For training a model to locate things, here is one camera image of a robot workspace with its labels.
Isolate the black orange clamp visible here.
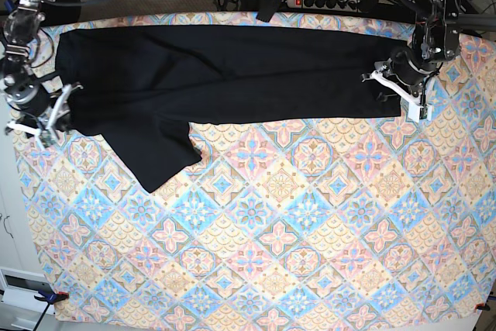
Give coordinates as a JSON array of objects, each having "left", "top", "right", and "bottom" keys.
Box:
[
  {"left": 475, "top": 291, "right": 496, "bottom": 312},
  {"left": 33, "top": 291, "right": 71, "bottom": 331}
]

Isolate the black orange clamp left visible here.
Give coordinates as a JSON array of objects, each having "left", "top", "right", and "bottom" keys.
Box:
[{"left": 33, "top": 291, "right": 71, "bottom": 331}]

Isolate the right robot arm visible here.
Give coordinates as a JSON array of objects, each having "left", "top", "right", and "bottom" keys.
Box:
[{"left": 1, "top": 0, "right": 83, "bottom": 149}]

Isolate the colourful patterned tablecloth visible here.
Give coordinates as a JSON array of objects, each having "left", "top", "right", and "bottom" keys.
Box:
[{"left": 5, "top": 11, "right": 496, "bottom": 325}]

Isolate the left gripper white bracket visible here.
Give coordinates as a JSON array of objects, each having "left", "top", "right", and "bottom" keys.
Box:
[{"left": 361, "top": 60, "right": 434, "bottom": 122}]

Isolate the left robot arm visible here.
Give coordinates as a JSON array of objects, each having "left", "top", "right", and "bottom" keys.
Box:
[{"left": 362, "top": 0, "right": 495, "bottom": 122}]

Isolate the black remote control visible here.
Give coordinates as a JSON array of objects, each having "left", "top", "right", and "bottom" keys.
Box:
[{"left": 256, "top": 0, "right": 285, "bottom": 22}]

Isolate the white cabinet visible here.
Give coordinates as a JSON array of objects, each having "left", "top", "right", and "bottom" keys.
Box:
[{"left": 1, "top": 133, "right": 50, "bottom": 315}]

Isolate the white power strip red switch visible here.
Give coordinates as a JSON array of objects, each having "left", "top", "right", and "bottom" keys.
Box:
[{"left": 286, "top": 0, "right": 363, "bottom": 12}]

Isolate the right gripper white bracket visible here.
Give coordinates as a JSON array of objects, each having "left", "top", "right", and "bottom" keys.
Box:
[{"left": 5, "top": 84, "right": 84, "bottom": 149}]

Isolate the black orange clamp right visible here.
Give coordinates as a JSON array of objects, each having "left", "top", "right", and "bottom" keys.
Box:
[{"left": 475, "top": 291, "right": 496, "bottom": 312}]

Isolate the dark navy T-shirt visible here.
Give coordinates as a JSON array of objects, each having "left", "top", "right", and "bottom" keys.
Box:
[{"left": 55, "top": 25, "right": 404, "bottom": 192}]

